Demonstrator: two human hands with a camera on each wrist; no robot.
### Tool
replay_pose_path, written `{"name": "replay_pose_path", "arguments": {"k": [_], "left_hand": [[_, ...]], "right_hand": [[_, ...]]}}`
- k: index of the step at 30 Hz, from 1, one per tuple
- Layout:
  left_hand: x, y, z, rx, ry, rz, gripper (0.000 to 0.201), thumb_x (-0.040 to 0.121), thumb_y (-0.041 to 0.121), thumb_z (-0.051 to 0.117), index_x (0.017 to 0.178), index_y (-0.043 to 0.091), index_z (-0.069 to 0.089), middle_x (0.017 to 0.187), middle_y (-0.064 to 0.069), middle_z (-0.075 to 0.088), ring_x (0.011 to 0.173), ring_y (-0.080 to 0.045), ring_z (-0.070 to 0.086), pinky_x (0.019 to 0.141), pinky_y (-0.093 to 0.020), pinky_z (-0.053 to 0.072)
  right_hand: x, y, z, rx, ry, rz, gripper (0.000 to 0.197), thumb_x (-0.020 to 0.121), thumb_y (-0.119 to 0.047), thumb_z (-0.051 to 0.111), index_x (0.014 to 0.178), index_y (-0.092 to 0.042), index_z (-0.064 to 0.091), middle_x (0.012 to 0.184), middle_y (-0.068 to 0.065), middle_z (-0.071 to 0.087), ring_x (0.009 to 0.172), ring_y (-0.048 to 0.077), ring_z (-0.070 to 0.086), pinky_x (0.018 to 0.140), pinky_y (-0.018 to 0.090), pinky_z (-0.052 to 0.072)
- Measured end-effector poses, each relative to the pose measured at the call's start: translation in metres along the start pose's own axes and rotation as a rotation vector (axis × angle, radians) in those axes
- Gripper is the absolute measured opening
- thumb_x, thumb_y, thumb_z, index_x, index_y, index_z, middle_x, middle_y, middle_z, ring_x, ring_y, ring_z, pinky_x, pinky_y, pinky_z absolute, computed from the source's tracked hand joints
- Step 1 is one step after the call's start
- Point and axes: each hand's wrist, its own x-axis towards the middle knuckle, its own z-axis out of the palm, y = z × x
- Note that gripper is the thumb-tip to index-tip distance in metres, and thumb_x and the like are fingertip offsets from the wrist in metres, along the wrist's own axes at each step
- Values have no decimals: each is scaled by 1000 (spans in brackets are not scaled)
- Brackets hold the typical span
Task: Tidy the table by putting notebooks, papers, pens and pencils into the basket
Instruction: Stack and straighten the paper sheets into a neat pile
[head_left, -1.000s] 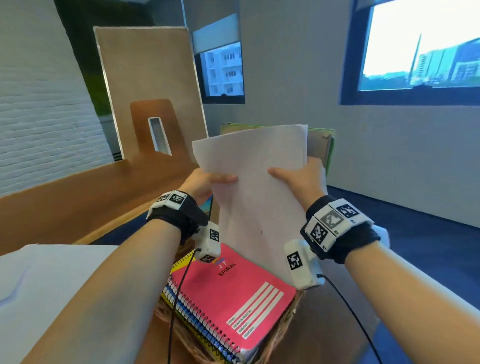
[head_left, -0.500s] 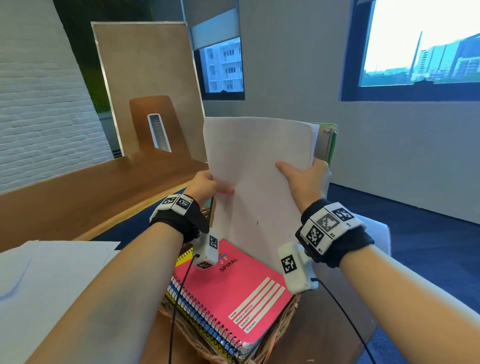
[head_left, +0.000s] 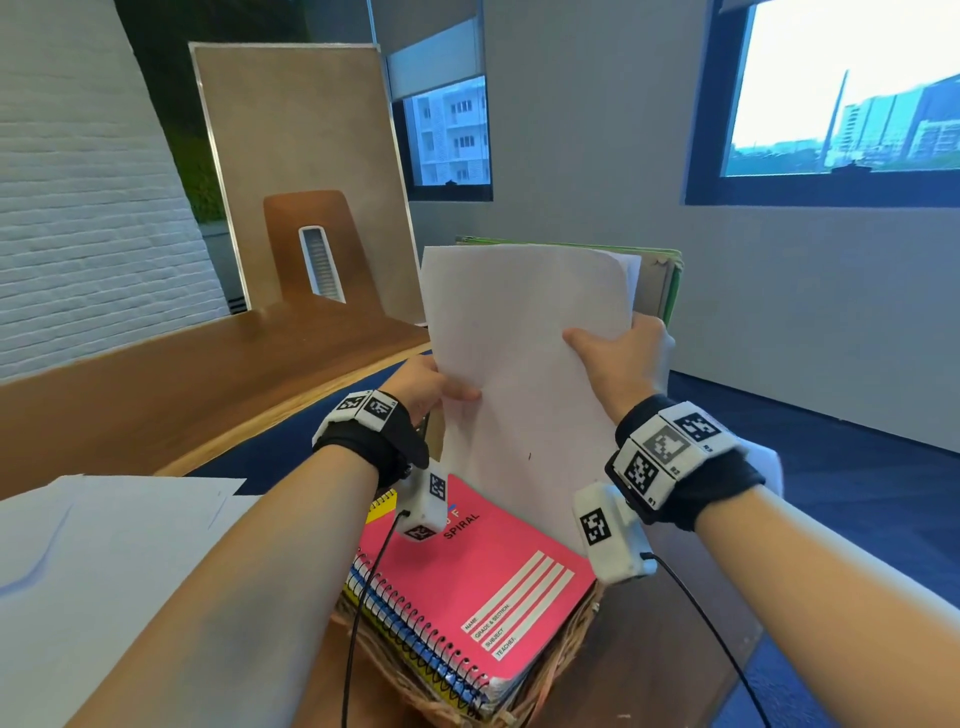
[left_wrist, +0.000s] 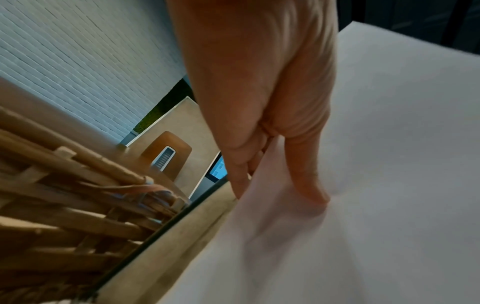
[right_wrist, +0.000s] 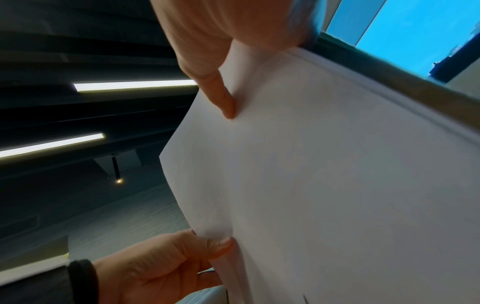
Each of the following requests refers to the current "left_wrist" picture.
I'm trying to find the person's left hand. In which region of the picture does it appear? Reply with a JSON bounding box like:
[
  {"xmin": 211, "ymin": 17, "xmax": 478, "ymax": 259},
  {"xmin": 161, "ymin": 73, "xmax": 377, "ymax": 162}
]
[{"xmin": 166, "ymin": 0, "xmax": 341, "ymax": 206}]

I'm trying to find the white paper sheet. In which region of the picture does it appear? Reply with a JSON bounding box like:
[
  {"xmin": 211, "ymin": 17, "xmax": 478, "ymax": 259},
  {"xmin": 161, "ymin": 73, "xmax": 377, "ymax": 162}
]
[{"xmin": 157, "ymin": 20, "xmax": 480, "ymax": 304}]

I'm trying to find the woven wicker basket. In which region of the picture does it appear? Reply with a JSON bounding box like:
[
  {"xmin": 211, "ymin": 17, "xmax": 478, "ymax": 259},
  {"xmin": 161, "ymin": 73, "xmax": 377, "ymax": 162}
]
[{"xmin": 0, "ymin": 105, "xmax": 193, "ymax": 304}]

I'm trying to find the brown metal-framed board panel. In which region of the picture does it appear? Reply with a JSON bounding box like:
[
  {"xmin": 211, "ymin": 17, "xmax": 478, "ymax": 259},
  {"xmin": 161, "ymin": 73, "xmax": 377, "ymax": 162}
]
[{"xmin": 125, "ymin": 96, "xmax": 223, "ymax": 200}]

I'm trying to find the window with building view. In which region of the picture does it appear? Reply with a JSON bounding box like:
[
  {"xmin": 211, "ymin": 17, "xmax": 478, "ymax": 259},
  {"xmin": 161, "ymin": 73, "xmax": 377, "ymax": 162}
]
[{"xmin": 204, "ymin": 152, "xmax": 229, "ymax": 182}]

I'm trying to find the brown wooden chair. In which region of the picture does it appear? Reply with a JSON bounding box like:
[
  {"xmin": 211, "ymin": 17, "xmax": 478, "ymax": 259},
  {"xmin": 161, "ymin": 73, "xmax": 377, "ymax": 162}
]
[{"xmin": 140, "ymin": 130, "xmax": 194, "ymax": 182}]

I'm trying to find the wooden table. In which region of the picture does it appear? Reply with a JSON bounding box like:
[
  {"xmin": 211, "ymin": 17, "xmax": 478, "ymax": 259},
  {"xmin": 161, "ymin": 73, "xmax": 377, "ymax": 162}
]
[{"xmin": 0, "ymin": 77, "xmax": 131, "ymax": 157}]

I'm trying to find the green foliage wall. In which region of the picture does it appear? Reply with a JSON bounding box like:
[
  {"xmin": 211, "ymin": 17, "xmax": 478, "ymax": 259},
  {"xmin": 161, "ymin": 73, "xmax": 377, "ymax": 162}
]
[{"xmin": 132, "ymin": 78, "xmax": 197, "ymax": 135}]

